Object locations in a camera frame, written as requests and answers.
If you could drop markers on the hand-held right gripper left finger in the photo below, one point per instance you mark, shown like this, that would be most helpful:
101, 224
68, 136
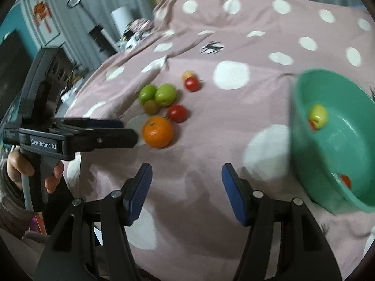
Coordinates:
140, 193

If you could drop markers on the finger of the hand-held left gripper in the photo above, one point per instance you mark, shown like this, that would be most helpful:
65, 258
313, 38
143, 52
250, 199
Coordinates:
117, 139
96, 123

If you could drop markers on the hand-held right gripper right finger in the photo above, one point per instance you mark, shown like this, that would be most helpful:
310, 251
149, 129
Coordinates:
233, 193

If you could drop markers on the orange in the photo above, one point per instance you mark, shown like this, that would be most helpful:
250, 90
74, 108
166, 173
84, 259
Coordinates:
157, 131

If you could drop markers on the green kiwi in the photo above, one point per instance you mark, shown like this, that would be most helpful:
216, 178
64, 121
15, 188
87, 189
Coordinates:
151, 107

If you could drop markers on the green round fruit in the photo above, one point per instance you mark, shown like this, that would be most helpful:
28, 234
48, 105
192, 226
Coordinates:
165, 94
147, 93

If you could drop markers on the small pale peach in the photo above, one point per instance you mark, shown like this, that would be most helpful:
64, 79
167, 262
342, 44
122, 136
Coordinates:
187, 74

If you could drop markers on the yellow-green apple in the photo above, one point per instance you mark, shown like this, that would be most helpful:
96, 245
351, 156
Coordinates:
318, 115

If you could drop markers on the green plastic bowl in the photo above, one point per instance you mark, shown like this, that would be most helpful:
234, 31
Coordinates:
345, 140

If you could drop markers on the person's left forearm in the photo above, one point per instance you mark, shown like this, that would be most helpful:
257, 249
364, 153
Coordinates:
11, 210

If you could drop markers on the person's left hand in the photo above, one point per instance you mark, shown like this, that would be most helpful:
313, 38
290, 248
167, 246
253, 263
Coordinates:
16, 166

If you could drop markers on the black television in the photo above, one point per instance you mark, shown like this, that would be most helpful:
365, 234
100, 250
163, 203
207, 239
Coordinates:
11, 70

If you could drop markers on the black pole stand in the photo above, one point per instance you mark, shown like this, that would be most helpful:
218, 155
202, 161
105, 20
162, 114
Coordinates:
101, 38

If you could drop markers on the patterned cloth pile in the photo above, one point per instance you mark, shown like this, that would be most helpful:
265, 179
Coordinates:
136, 32

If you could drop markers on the white cylinder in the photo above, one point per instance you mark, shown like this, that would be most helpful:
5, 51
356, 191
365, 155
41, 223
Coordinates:
120, 20

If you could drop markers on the framed wall picture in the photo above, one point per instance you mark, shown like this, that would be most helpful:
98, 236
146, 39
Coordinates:
44, 11

